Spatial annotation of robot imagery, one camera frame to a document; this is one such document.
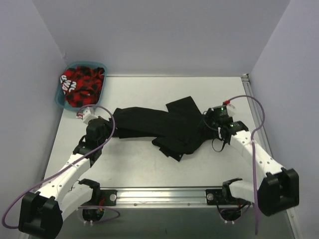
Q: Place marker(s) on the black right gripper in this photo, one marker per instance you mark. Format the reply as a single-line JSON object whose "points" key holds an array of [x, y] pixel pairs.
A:
{"points": [[208, 119]]}

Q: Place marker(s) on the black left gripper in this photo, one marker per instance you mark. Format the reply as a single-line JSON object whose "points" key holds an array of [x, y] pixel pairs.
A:
{"points": [[107, 123]]}

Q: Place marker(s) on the black long sleeve shirt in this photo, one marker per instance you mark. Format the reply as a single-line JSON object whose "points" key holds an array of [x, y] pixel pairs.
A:
{"points": [[178, 131]]}

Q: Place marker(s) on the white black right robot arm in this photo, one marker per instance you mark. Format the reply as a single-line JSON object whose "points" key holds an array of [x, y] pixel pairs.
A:
{"points": [[274, 188]]}

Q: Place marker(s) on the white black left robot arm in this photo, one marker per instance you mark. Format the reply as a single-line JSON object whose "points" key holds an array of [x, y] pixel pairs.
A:
{"points": [[43, 212]]}

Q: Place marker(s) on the red black plaid shirt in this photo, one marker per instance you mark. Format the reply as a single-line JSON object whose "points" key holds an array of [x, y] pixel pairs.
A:
{"points": [[82, 85]]}

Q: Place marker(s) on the teal plastic basket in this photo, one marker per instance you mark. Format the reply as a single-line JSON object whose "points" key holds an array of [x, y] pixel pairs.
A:
{"points": [[59, 97]]}

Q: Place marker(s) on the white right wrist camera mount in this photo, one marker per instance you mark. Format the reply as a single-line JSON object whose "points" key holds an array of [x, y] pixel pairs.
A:
{"points": [[231, 110]]}

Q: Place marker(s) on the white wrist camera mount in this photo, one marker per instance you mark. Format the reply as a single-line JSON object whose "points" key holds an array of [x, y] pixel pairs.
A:
{"points": [[87, 115], [231, 110]]}

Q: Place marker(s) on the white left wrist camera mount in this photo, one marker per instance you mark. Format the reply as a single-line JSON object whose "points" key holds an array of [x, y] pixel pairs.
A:
{"points": [[87, 115]]}

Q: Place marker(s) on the aluminium right side rail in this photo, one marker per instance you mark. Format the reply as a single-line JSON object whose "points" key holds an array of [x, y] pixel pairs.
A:
{"points": [[260, 136]]}

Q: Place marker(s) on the aluminium rail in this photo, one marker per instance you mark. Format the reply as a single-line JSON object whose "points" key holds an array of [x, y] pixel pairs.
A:
{"points": [[159, 196], [260, 136]]}

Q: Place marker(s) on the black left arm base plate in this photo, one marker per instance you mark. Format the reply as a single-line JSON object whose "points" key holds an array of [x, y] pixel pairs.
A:
{"points": [[102, 198]]}

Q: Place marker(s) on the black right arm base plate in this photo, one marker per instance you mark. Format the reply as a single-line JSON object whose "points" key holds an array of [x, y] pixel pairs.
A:
{"points": [[215, 197]]}

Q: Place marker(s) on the aluminium front rail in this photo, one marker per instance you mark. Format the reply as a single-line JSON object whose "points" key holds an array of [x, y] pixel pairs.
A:
{"points": [[159, 196]]}

